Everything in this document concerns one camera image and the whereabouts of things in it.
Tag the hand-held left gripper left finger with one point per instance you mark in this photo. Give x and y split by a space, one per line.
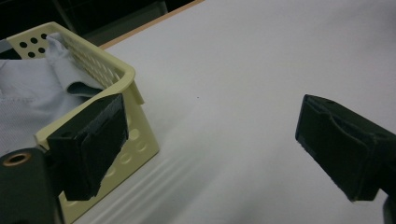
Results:
90 149

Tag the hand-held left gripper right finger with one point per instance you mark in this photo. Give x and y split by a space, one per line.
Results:
339 146

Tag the white table cover sheet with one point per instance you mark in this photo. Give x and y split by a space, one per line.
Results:
249 93

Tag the cream plastic perforated basket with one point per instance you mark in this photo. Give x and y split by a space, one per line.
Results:
137 146

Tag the light blue garment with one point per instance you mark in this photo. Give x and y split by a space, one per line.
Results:
28 93

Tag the wooden table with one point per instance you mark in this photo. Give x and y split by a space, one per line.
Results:
149 23

